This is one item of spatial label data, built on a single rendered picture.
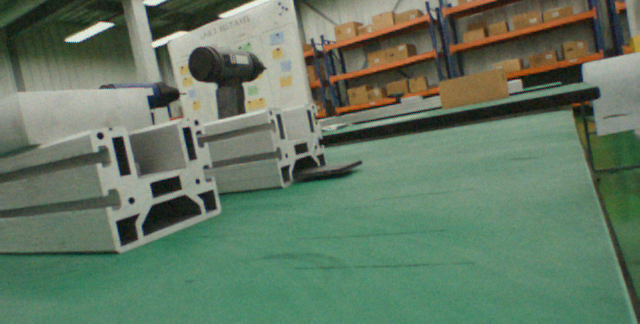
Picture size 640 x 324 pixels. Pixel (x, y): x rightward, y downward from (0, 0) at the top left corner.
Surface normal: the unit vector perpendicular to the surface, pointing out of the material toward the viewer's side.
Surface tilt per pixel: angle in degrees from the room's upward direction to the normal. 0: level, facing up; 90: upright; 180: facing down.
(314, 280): 0
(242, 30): 90
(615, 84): 95
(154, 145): 90
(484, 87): 89
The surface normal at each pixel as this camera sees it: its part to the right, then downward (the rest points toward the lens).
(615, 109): -0.39, 0.32
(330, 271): -0.19, -0.98
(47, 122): 0.84, -0.14
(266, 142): -0.51, 0.15
